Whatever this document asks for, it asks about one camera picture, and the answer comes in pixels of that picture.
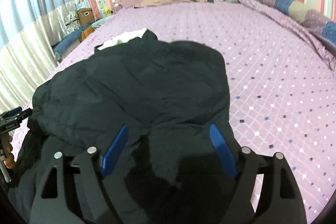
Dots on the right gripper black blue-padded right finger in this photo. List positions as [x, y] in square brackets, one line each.
[265, 188]

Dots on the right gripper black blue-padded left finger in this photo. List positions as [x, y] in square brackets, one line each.
[56, 199]

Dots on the black and white large garment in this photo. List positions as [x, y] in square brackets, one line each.
[168, 95]

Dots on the person's left hand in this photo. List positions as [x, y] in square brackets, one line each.
[9, 161]

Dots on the blue cloth on floor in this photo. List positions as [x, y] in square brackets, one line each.
[69, 40]

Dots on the purple patterned bed sheet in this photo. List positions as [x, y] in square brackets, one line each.
[282, 88]

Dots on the blue and cream curtain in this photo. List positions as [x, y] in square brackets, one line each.
[29, 29]

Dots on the brown cardboard box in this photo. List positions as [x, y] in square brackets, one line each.
[85, 16]

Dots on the patchwork purple blue quilt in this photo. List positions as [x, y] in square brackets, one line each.
[314, 22]

